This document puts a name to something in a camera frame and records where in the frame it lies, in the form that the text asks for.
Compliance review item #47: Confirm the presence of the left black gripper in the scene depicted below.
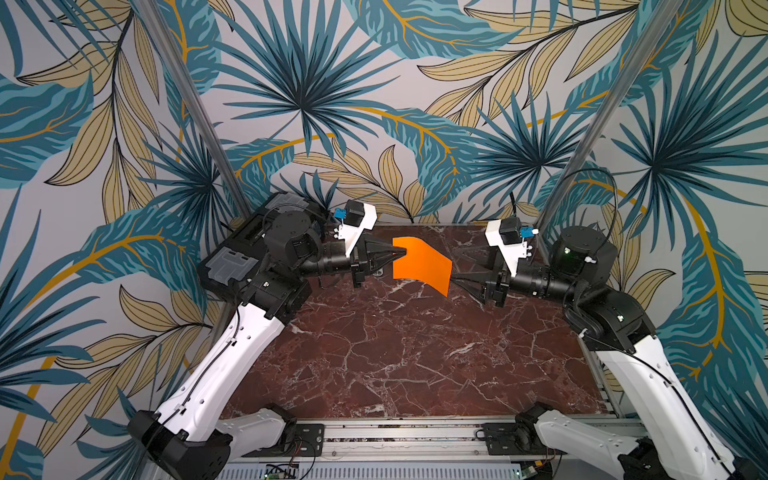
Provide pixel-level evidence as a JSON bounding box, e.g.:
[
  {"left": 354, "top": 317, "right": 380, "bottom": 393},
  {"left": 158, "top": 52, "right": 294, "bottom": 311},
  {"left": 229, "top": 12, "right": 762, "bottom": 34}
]
[{"left": 296, "top": 232, "right": 406, "bottom": 288}]

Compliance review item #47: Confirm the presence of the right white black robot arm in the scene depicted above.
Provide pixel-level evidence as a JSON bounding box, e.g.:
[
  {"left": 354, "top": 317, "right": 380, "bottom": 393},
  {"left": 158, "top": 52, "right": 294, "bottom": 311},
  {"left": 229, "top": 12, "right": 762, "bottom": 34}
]
[{"left": 452, "top": 219, "right": 759, "bottom": 479}]

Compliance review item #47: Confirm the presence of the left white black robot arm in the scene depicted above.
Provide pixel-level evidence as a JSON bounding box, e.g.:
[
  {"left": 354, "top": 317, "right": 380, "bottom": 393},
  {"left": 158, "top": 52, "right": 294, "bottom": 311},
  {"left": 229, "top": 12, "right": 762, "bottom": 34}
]
[{"left": 128, "top": 201, "right": 407, "bottom": 479}]

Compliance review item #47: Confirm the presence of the black plastic toolbox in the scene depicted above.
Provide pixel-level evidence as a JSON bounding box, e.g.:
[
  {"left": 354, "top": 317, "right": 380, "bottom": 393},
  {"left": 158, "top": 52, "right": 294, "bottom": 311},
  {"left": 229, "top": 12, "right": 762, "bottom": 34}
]
[{"left": 197, "top": 193, "right": 325, "bottom": 315}]

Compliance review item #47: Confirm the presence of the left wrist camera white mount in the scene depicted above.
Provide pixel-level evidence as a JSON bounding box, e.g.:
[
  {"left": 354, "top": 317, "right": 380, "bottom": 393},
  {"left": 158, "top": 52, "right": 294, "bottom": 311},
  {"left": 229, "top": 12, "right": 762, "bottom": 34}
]
[{"left": 333, "top": 200, "right": 377, "bottom": 258}]

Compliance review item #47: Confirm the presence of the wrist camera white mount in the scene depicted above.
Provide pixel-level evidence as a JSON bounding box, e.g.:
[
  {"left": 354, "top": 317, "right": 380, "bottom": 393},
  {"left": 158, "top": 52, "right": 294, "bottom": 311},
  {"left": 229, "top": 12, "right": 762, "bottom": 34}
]
[
  {"left": 333, "top": 200, "right": 377, "bottom": 258},
  {"left": 485, "top": 216, "right": 539, "bottom": 277}
]

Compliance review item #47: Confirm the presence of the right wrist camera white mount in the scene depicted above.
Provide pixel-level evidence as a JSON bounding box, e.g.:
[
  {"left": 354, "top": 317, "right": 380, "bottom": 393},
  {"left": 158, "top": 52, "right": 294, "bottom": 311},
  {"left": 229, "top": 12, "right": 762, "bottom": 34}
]
[{"left": 485, "top": 216, "right": 539, "bottom": 277}]

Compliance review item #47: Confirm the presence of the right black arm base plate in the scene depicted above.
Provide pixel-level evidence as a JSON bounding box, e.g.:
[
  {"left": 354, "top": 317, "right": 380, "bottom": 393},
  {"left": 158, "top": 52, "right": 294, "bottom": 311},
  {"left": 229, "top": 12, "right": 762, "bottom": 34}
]
[{"left": 474, "top": 423, "right": 562, "bottom": 458}]

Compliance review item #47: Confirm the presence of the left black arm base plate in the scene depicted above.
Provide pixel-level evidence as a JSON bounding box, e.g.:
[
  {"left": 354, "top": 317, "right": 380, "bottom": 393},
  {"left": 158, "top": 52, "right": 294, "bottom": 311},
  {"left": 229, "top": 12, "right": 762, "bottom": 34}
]
[{"left": 243, "top": 423, "right": 326, "bottom": 458}]

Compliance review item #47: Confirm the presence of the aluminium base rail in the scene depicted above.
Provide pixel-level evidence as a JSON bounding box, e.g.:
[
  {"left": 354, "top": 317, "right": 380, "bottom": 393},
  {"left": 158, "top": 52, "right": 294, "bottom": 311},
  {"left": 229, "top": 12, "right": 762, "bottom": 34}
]
[{"left": 140, "top": 418, "right": 661, "bottom": 480}]

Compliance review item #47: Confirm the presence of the left aluminium frame post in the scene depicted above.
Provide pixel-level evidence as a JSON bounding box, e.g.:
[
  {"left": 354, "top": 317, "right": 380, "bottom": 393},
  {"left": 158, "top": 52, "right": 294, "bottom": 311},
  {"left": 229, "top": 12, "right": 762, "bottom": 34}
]
[{"left": 135, "top": 0, "right": 251, "bottom": 218}]

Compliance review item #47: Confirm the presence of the aluminium frame post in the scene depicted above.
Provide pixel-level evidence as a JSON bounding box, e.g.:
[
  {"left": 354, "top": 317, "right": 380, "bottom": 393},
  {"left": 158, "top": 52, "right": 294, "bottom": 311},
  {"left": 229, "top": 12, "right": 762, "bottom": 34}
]
[
  {"left": 135, "top": 0, "right": 251, "bottom": 218},
  {"left": 537, "top": 1, "right": 683, "bottom": 232}
]

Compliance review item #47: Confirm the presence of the right aluminium frame post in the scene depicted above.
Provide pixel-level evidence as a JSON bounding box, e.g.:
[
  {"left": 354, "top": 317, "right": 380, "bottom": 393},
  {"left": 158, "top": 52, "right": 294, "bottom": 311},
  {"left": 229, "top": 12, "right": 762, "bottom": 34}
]
[{"left": 537, "top": 1, "right": 683, "bottom": 232}]

